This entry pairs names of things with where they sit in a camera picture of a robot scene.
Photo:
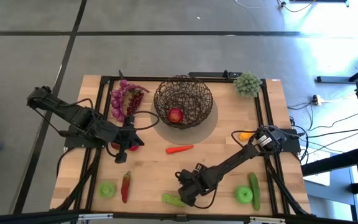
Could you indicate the round grey mat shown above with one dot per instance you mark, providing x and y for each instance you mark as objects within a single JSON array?
[{"x": 194, "y": 137}]

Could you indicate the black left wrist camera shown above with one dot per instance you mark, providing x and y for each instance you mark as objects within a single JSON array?
[{"x": 137, "y": 140}]

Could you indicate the silver gantry bracket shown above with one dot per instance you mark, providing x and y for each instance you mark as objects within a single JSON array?
[
  {"x": 95, "y": 216},
  {"x": 266, "y": 220}
]

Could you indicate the small silver camera box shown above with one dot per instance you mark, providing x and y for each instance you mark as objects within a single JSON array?
[{"x": 181, "y": 218}]

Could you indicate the red green chili pepper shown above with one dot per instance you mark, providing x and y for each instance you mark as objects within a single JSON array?
[{"x": 125, "y": 188}]

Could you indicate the red apple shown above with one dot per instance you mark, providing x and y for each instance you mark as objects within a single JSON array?
[{"x": 175, "y": 115}]

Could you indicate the black flat bar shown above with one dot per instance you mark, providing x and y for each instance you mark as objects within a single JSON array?
[{"x": 210, "y": 74}]

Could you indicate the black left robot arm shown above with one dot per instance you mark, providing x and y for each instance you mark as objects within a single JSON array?
[{"x": 73, "y": 113}]

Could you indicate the light green wrinkled pepper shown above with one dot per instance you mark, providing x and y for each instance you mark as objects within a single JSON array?
[{"x": 172, "y": 200}]

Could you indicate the orange carrot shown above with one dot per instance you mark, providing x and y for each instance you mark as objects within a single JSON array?
[{"x": 179, "y": 149}]

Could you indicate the black floor beam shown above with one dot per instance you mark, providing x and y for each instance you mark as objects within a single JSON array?
[{"x": 337, "y": 161}]

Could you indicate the purple grape bunch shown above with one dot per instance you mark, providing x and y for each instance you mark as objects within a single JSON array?
[{"x": 117, "y": 102}]

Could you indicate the dark green cucumber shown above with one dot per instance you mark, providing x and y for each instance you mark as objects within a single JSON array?
[{"x": 255, "y": 191}]

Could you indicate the red grape bunch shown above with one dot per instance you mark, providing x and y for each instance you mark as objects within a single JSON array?
[{"x": 134, "y": 104}]

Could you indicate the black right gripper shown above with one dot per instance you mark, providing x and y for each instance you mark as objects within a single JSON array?
[{"x": 202, "y": 180}]

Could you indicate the black camera gantry frame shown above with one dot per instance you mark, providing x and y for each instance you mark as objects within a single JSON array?
[{"x": 26, "y": 217}]

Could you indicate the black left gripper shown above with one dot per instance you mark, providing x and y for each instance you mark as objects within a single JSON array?
[{"x": 118, "y": 135}]

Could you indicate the green succulent in white pot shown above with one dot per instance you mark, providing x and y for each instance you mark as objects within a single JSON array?
[{"x": 247, "y": 84}]

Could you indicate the orange yellow lemon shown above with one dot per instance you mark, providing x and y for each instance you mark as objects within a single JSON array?
[{"x": 245, "y": 136}]

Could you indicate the green apple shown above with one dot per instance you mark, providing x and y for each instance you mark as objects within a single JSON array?
[
  {"x": 243, "y": 195},
  {"x": 107, "y": 189}
]

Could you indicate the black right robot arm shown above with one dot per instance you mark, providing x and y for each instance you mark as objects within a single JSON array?
[{"x": 238, "y": 158}]

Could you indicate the grey desk leg frame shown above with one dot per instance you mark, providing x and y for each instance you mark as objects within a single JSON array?
[{"x": 337, "y": 79}]

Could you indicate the dark red round fruit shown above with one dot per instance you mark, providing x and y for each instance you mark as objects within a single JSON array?
[{"x": 114, "y": 145}]

